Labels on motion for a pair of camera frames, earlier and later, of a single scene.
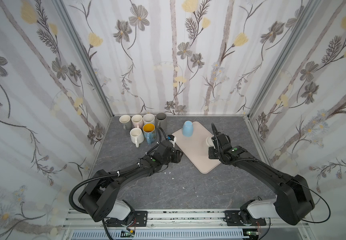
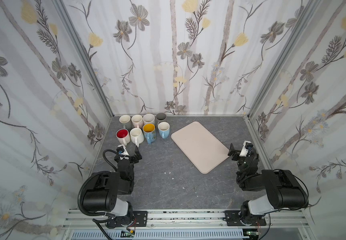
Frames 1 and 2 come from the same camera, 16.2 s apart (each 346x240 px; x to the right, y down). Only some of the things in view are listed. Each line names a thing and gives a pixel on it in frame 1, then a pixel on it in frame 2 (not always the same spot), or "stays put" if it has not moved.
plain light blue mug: [188, 129] to [164, 129]
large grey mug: [161, 120] stays put
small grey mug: [126, 120] stays put
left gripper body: [174, 157] to [130, 164]
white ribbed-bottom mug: [137, 136] stays put
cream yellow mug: [148, 118] stays put
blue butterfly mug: [149, 132] stays put
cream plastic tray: [195, 148] stays put
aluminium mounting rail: [235, 218] stays put
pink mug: [137, 119] stays put
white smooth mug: [209, 142] to [123, 136]
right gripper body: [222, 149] to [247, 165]
